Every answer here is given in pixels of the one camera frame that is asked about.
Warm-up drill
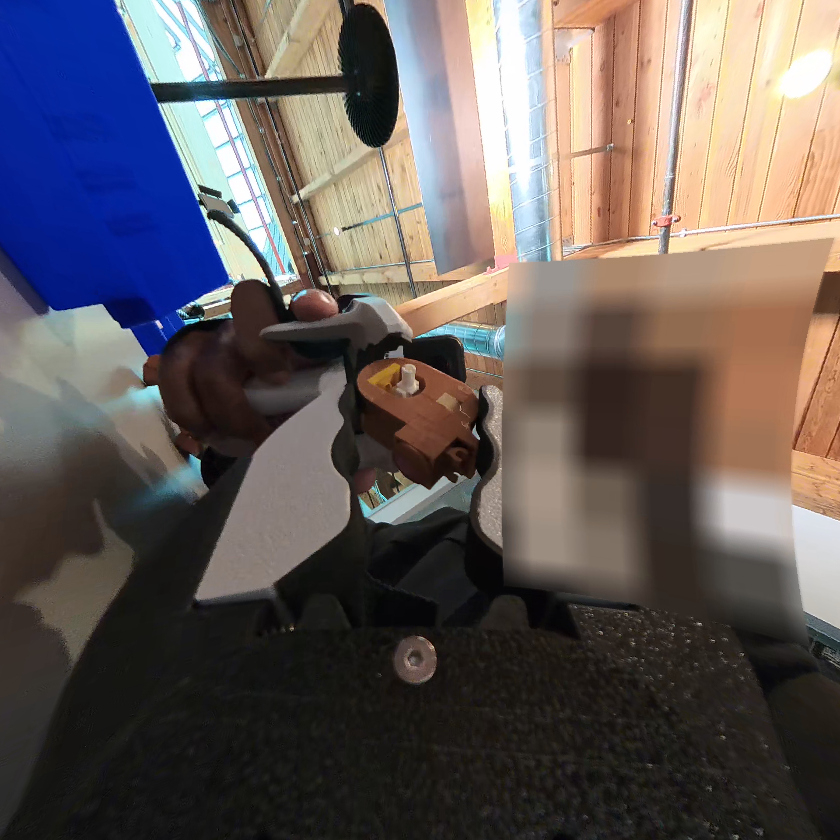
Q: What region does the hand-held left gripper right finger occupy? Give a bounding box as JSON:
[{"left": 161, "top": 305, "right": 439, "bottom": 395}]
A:
[{"left": 469, "top": 385, "right": 508, "bottom": 552}]

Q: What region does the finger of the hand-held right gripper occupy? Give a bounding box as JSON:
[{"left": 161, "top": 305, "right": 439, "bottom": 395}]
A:
[{"left": 259, "top": 296, "right": 414, "bottom": 358}]

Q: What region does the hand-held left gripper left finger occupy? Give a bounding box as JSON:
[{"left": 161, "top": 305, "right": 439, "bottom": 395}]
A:
[{"left": 195, "top": 381, "right": 368, "bottom": 605}]

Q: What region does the round brown brick assembly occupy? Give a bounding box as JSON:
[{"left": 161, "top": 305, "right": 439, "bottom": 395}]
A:
[{"left": 356, "top": 357, "right": 484, "bottom": 489}]

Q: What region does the grey desk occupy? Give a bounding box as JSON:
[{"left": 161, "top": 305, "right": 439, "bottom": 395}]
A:
[{"left": 0, "top": 250, "right": 217, "bottom": 802}]

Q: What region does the wooden beam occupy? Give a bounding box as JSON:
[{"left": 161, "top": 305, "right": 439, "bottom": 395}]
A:
[{"left": 392, "top": 263, "right": 515, "bottom": 337}]

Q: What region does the black steel ceiling beam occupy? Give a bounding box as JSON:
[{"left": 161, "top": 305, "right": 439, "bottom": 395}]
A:
[{"left": 384, "top": 0, "right": 500, "bottom": 277}]

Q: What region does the black tripod lamp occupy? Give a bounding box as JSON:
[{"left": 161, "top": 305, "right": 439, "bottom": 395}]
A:
[{"left": 151, "top": 3, "right": 403, "bottom": 149}]

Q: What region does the row of blue plastic bins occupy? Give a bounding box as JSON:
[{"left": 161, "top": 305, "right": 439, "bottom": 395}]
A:
[{"left": 0, "top": 0, "right": 232, "bottom": 355}]

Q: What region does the round ceiling lamp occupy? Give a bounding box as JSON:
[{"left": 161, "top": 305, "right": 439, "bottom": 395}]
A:
[{"left": 775, "top": 48, "right": 836, "bottom": 101}]

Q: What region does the silver ventilation duct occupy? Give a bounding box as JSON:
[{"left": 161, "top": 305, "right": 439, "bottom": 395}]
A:
[{"left": 493, "top": 0, "right": 559, "bottom": 263}]

